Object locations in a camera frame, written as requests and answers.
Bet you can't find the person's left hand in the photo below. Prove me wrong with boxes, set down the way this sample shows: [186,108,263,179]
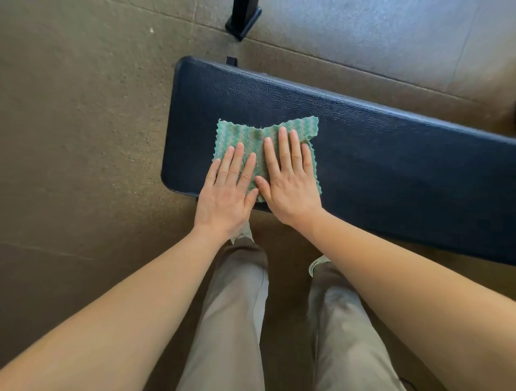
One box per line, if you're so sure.
[193,143,260,241]

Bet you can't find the person's right hand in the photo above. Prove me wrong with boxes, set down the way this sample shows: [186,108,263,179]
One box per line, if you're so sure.
[254,126,325,228]

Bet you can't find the green striped cleaning cloth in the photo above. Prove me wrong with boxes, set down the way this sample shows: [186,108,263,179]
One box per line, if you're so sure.
[214,116,323,203]

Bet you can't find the person's left forearm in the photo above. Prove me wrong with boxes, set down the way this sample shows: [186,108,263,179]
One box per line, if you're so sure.
[0,226,239,391]

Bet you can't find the person's right forearm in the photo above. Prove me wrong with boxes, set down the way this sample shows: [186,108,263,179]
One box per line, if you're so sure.
[289,208,516,391]

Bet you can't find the white left shoe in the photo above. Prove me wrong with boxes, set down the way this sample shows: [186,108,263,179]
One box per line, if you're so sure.
[230,225,254,245]

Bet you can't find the white shoe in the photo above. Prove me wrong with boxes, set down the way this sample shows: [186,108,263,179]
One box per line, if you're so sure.
[230,225,254,245]
[308,255,331,278]

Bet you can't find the dark blue padded bench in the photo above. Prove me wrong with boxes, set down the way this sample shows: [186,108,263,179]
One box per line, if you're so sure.
[160,56,516,267]

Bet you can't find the white right shoe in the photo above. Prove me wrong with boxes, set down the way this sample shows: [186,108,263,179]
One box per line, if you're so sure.
[308,255,331,278]

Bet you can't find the beige trousers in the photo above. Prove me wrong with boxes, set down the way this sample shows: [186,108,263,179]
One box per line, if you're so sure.
[175,236,406,391]

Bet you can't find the black metal post foot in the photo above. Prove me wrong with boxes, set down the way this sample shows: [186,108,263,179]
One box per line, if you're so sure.
[224,0,263,41]

